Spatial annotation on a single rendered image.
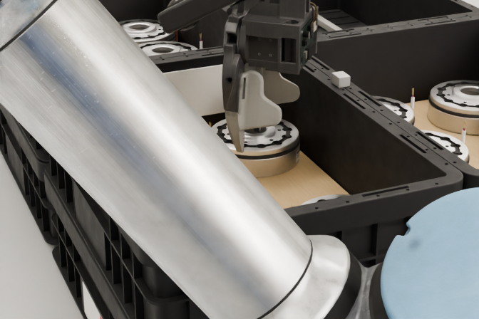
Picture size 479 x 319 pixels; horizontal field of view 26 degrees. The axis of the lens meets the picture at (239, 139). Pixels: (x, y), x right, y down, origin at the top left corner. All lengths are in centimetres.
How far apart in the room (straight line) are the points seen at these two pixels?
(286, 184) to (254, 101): 10
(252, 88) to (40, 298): 34
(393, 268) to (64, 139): 22
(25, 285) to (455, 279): 67
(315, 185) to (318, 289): 46
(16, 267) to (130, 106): 66
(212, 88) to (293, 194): 19
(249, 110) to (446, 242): 47
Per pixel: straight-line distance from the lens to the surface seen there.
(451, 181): 92
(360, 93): 110
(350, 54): 128
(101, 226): 96
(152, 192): 63
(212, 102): 122
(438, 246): 65
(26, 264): 125
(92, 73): 60
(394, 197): 89
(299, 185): 112
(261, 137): 115
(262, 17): 106
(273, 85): 114
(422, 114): 131
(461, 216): 66
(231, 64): 106
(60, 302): 117
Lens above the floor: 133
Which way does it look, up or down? 24 degrees down
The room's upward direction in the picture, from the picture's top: straight up
